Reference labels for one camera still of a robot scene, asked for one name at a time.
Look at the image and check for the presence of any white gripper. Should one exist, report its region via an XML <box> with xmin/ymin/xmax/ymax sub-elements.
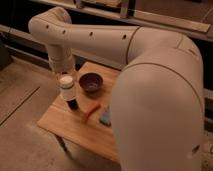
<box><xmin>49</xmin><ymin>55</ymin><xmax>75</xmax><ymax>73</ymax></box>

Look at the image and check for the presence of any white ceramic cup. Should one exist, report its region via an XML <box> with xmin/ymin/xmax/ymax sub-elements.
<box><xmin>59</xmin><ymin>75</ymin><xmax>76</xmax><ymax>101</ymax></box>

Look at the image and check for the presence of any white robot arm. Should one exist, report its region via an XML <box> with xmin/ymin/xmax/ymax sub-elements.
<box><xmin>28</xmin><ymin>7</ymin><xmax>205</xmax><ymax>171</ymax></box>

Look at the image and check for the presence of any dark maroon bowl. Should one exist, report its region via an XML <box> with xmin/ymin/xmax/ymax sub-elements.
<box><xmin>79</xmin><ymin>73</ymin><xmax>103</xmax><ymax>93</ymax></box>

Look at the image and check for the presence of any red chili pepper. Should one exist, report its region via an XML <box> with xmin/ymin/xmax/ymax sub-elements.
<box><xmin>83</xmin><ymin>102</ymin><xmax>101</xmax><ymax>122</ymax></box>

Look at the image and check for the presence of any blue sponge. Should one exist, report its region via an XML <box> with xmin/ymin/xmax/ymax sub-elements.
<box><xmin>99</xmin><ymin>107</ymin><xmax>111</xmax><ymax>127</ymax></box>

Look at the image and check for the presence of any wooden shelf rail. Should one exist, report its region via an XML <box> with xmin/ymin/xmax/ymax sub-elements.
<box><xmin>31</xmin><ymin>0</ymin><xmax>213</xmax><ymax>42</ymax></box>

